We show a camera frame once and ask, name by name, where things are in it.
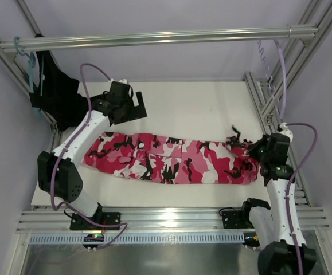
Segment pink camouflage trousers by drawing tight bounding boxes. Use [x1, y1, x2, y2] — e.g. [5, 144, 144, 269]
[83, 132, 260, 185]

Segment lilac clothes hanger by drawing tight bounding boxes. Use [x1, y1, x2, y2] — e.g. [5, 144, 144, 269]
[256, 38, 287, 119]

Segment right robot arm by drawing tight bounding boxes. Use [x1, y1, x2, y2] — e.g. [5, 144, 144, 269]
[241, 123, 317, 274]

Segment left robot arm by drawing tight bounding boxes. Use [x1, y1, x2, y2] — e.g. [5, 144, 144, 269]
[37, 80, 147, 227]

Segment light blue clothes hanger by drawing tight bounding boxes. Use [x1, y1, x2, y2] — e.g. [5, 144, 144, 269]
[13, 36, 43, 96]

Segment black garment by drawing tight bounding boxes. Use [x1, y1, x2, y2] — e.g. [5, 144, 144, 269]
[28, 33, 97, 133]

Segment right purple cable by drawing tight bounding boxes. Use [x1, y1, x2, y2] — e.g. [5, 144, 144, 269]
[253, 122, 319, 275]

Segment purple cable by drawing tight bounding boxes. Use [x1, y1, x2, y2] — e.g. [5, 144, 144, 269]
[253, 122, 319, 275]
[50, 63, 128, 250]

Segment aluminium right frame rail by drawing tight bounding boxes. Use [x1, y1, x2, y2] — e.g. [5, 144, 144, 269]
[244, 1, 332, 134]

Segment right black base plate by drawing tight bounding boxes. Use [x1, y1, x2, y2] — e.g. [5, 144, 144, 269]
[220, 210, 253, 229]

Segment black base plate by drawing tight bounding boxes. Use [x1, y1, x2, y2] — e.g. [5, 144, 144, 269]
[220, 210, 253, 229]
[69, 211, 121, 231]

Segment slotted grey cable duct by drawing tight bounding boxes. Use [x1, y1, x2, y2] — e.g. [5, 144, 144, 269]
[29, 231, 245, 246]

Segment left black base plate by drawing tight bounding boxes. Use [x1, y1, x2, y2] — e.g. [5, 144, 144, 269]
[69, 211, 121, 231]

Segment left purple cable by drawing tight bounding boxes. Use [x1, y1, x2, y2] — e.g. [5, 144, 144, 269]
[50, 63, 128, 250]

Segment aluminium hanging rail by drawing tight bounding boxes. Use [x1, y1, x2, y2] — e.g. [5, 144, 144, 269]
[0, 24, 318, 53]

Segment aluminium left frame post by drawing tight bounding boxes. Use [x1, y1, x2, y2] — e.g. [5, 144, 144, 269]
[0, 0, 60, 138]

